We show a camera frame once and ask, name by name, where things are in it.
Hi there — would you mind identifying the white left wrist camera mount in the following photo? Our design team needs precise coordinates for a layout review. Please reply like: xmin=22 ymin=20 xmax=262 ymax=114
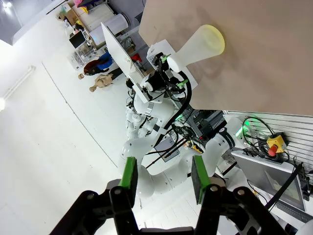
xmin=133 ymin=81 xmax=155 ymax=102

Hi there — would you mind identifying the clear acrylic box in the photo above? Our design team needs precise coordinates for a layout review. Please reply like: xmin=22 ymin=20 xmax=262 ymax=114
xmin=68 ymin=47 xmax=95 ymax=71

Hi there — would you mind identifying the mannequin in dark red clothes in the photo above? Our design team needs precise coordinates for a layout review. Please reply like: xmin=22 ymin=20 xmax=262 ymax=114
xmin=77 ymin=51 xmax=114 ymax=80

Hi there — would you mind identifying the black cable bundle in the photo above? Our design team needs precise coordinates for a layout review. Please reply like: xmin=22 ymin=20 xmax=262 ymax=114
xmin=240 ymin=117 xmax=291 ymax=164

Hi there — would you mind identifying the brown cardboard box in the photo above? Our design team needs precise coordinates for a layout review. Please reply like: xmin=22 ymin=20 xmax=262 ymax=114
xmin=64 ymin=4 xmax=80 ymax=25

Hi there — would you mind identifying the small black computer monitor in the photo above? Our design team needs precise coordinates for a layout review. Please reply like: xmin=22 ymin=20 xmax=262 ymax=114
xmin=68 ymin=30 xmax=86 ymax=49

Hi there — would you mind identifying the black tripod rod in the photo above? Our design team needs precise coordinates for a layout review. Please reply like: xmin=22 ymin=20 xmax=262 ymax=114
xmin=265 ymin=164 xmax=305 ymax=212

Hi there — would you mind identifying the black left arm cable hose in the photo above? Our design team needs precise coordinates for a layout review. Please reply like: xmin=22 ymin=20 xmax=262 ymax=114
xmin=155 ymin=69 xmax=195 ymax=154

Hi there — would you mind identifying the large white paper roll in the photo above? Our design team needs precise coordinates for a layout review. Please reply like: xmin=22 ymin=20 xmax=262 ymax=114
xmin=89 ymin=23 xmax=110 ymax=47
xmin=107 ymin=12 xmax=131 ymax=35

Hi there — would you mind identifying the translucent plastic conical flask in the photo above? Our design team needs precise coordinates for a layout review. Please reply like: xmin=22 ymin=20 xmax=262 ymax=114
xmin=175 ymin=24 xmax=226 ymax=69

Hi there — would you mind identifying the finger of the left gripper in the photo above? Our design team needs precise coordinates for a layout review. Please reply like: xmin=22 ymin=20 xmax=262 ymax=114
xmin=154 ymin=52 xmax=172 ymax=73
xmin=168 ymin=79 xmax=190 ymax=90

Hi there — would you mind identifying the grey slotted aluminium panel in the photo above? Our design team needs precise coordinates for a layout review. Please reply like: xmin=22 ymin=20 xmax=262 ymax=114
xmin=223 ymin=110 xmax=313 ymax=158

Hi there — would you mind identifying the yellow emergency stop button box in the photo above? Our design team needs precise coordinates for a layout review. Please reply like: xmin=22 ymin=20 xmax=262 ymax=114
xmin=266 ymin=133 xmax=287 ymax=158

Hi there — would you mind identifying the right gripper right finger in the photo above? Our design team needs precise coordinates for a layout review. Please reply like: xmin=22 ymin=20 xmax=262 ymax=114
xmin=191 ymin=155 xmax=288 ymax=235

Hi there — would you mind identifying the bare beige mannequin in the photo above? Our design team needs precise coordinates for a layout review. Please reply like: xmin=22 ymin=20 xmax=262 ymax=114
xmin=89 ymin=72 xmax=116 ymax=94

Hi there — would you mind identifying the white flat board panel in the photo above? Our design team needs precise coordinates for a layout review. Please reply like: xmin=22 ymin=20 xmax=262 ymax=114
xmin=100 ymin=22 xmax=148 ymax=87

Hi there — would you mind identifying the black controller box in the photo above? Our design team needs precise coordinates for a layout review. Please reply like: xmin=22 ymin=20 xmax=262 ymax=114
xmin=193 ymin=110 xmax=227 ymax=141

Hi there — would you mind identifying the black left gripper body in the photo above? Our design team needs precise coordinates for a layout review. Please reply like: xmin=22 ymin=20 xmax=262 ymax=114
xmin=146 ymin=69 xmax=176 ymax=93

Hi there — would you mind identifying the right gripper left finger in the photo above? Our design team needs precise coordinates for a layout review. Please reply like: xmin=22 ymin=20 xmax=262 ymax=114
xmin=50 ymin=156 xmax=140 ymax=235

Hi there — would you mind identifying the grey flat monitor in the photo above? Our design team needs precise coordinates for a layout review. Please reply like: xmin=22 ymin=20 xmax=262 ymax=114
xmin=230 ymin=149 xmax=307 ymax=212

